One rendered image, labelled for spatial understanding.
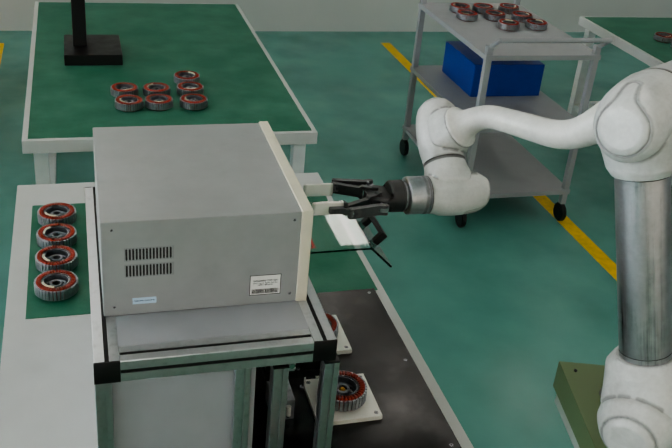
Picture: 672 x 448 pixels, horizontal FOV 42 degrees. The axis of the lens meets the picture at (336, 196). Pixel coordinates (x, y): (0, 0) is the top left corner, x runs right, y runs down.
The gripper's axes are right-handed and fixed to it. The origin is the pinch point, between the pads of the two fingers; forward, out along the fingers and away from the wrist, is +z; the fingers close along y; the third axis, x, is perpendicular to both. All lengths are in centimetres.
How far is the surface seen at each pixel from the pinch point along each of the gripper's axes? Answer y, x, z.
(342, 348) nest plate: -3.5, -40.3, -8.7
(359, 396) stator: -25.3, -36.8, -6.3
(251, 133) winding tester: 8.0, 13.0, 14.6
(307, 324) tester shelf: -37.1, -7.0, 10.8
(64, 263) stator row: 44, -41, 57
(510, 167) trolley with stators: 211, -100, -167
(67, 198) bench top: 90, -45, 57
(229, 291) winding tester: -29.2, -3.6, 24.7
